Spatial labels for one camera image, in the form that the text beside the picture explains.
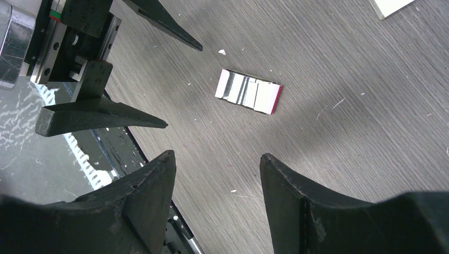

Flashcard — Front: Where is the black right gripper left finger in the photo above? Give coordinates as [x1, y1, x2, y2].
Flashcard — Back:
[1, 150, 176, 253]

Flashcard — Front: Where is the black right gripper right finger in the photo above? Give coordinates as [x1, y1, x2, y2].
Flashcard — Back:
[259, 153, 448, 253]

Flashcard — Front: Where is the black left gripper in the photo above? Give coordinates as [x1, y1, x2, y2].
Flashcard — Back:
[25, 0, 203, 137]

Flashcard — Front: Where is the white staple box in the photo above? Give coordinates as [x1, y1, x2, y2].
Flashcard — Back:
[369, 0, 414, 20]

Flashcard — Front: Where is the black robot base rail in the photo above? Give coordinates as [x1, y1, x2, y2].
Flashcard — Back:
[70, 91, 206, 254]

